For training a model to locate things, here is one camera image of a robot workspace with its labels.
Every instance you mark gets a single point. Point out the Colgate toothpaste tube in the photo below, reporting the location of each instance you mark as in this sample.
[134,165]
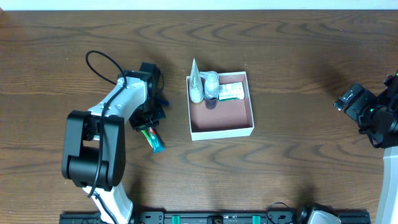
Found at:
[154,140]

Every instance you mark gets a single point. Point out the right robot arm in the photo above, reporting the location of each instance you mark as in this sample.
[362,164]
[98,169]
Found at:
[384,136]

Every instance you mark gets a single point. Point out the blue disposable razor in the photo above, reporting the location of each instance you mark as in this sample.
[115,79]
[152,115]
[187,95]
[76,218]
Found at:
[162,102]

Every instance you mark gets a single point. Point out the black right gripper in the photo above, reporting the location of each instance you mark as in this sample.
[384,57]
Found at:
[354,106]

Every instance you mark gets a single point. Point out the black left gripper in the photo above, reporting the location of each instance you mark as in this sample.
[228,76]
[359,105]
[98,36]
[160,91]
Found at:
[146,123]

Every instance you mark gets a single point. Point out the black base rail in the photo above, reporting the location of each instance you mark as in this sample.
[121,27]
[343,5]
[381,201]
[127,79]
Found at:
[277,213]

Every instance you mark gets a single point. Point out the white box with pink interior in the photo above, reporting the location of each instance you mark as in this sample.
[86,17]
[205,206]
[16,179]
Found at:
[229,119]

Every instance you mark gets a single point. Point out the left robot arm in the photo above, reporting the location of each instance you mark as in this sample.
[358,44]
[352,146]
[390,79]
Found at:
[94,152]

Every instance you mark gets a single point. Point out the clear bottle with dark cap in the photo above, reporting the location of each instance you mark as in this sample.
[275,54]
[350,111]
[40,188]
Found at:
[211,88]

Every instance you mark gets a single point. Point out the white Pantene tube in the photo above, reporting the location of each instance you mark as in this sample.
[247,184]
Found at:
[196,92]

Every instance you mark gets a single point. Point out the green white soap packet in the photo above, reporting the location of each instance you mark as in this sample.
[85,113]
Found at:
[231,91]

